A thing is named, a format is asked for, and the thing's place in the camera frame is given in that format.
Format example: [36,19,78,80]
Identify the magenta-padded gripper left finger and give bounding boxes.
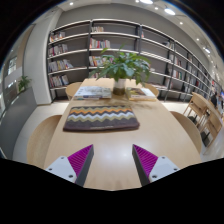
[45,144,95,187]

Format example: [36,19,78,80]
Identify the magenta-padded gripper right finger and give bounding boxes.
[132,144,181,187]

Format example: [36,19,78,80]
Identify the zigzag-patterned grey-backed towel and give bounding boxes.
[62,105,141,132]

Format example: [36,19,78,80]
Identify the light wooden round-backed chair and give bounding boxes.
[65,81,83,101]
[26,114,63,169]
[169,110,203,155]
[143,82,160,98]

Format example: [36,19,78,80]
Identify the wooden slatted side chair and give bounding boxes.
[182,95,205,125]
[199,113,223,148]

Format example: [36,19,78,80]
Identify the yellow-edged picture book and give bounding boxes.
[125,86,158,102]

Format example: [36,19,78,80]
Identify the wooden side table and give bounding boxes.
[191,91,224,125]

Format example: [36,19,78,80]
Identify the large white-covered book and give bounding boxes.
[73,85,113,101]

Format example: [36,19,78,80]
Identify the person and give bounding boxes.
[210,91,220,108]

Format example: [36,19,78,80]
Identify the small green background plant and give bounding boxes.
[17,75,33,94]

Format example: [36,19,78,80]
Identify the green potted plant white pot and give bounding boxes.
[88,46,153,96]

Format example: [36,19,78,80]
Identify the grey shelf unit with books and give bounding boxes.
[45,18,214,103]

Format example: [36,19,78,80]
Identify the ceiling lights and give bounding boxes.
[68,0,213,54]

